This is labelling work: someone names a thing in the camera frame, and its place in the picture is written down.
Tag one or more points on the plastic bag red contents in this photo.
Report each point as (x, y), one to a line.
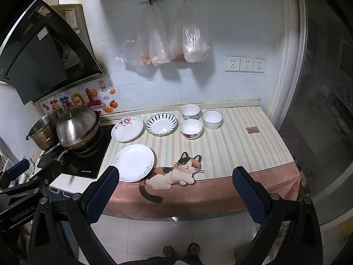
(178, 52)

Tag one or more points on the brown tablecloth label patch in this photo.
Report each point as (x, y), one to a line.
(252, 130)

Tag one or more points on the black induction cooktop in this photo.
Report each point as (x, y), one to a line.
(88, 164)

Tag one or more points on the steel stockpot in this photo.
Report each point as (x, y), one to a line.
(41, 129)

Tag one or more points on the plain white plate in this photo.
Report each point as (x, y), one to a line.
(133, 161)

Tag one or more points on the person's left foot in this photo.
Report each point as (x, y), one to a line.
(168, 251)

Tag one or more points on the black range hood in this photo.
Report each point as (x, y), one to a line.
(35, 55)

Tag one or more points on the white bowl blue pattern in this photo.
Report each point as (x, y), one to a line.
(190, 111)

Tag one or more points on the white wall outlet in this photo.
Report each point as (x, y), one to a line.
(258, 65)
(246, 65)
(232, 63)

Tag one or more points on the steel wok with dome lid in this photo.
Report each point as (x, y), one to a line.
(77, 124)

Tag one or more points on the white bowl dark rim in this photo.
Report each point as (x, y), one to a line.
(212, 120)

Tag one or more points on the plastic bag white contents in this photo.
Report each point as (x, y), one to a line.
(196, 41)

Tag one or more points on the person's foot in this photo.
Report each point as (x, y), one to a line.
(168, 251)
(193, 249)

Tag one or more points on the plastic bag pale contents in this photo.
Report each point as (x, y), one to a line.
(159, 47)

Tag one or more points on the person's dark clothing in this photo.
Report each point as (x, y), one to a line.
(165, 261)

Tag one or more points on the colourful wall stickers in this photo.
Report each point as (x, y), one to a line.
(82, 96)

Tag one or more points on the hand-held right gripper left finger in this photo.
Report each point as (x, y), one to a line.
(102, 194)

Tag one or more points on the blue striped white plate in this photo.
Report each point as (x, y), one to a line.
(162, 124)

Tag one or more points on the striped cat print tablecloth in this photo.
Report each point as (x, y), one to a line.
(229, 154)

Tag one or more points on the person's right foot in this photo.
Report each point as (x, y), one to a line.
(193, 249)

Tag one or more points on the pink floral white plate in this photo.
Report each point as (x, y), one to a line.
(127, 129)

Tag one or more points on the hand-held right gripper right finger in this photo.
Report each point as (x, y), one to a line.
(249, 196)

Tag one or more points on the plastic bag orange contents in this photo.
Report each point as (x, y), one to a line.
(138, 44)

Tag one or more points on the frosted glass sliding door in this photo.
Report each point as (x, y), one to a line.
(322, 102)

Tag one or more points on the white bowl red floral print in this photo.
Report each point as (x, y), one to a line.
(191, 129)

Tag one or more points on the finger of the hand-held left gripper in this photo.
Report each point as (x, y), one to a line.
(18, 168)
(49, 171)

